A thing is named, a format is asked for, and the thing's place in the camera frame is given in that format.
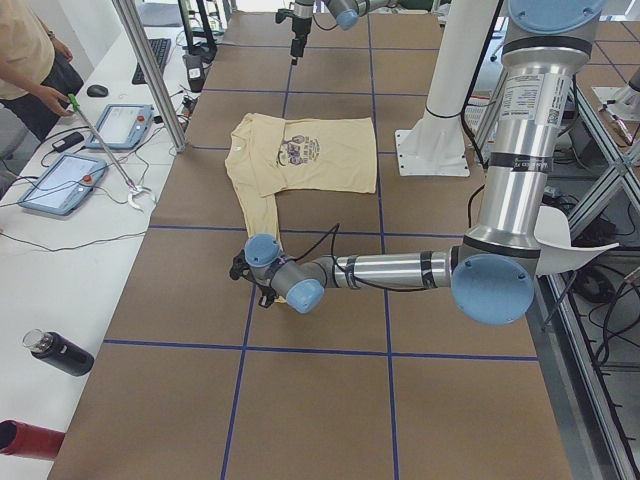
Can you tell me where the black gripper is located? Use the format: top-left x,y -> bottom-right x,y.
256,283 -> 278,307
290,16 -> 312,65

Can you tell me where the beige long sleeve shirt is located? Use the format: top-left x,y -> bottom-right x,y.
223,112 -> 379,306

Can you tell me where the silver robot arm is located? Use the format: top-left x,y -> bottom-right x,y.
235,1 -> 603,325
275,0 -> 398,66

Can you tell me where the person's hand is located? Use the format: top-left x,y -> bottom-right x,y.
42,95 -> 73,117

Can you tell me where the black keyboard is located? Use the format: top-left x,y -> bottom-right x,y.
131,37 -> 173,85

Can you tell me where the upper blue teach pendant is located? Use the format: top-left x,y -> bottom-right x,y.
91,104 -> 154,150

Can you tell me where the blue teach pendant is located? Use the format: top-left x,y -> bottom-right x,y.
91,104 -> 154,150
18,153 -> 107,216

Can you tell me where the black computer mouse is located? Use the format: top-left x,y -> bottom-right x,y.
86,84 -> 109,98

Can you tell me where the black water bottle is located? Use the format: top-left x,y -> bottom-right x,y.
22,329 -> 94,377

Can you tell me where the long reacher grabber tool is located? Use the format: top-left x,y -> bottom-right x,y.
67,94 -> 157,211

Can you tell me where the lower blue teach pendant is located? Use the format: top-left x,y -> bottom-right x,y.
18,153 -> 107,216

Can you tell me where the person in beige shirt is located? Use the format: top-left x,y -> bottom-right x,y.
1,1 -> 84,141

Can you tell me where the red cylinder bottle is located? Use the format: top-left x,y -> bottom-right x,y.
1,420 -> 65,460

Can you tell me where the white plastic chair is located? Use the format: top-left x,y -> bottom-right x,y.
534,205 -> 619,276

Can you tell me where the wrist black camera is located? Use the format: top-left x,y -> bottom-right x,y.
229,250 -> 251,281
275,8 -> 295,24

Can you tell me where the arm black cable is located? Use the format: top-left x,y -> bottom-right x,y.
279,222 -> 451,294

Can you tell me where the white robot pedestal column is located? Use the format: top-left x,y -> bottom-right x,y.
395,0 -> 502,177

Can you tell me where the aluminium frame post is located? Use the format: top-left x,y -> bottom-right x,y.
112,0 -> 186,153

